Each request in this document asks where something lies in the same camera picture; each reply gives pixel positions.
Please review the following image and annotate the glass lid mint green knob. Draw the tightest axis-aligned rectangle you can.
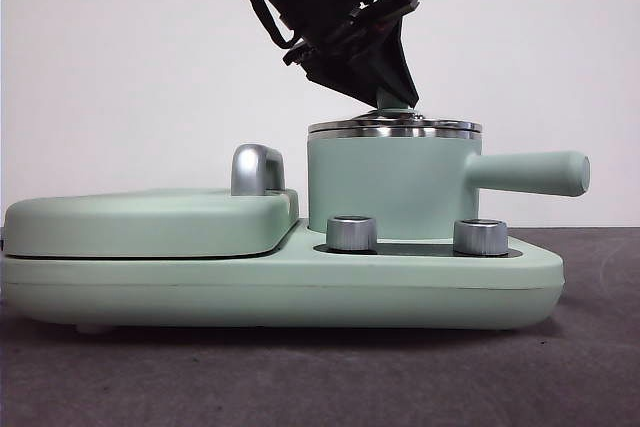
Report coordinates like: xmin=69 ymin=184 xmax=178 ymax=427
xmin=307 ymin=89 xmax=482 ymax=134

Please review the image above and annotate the silver control knob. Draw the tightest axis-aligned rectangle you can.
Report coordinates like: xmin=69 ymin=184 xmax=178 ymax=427
xmin=453 ymin=218 xmax=510 ymax=255
xmin=326 ymin=215 xmax=380 ymax=252

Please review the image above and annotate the mint green breakfast machine base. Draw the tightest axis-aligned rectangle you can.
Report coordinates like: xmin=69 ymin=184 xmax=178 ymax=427
xmin=0 ymin=219 xmax=566 ymax=336

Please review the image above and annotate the mint green pot long handle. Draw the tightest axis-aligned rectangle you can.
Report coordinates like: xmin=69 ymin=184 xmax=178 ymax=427
xmin=306 ymin=126 xmax=591 ymax=244

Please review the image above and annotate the mint green cover silver handle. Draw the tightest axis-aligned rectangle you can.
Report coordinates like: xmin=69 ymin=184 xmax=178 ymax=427
xmin=3 ymin=144 xmax=301 ymax=259

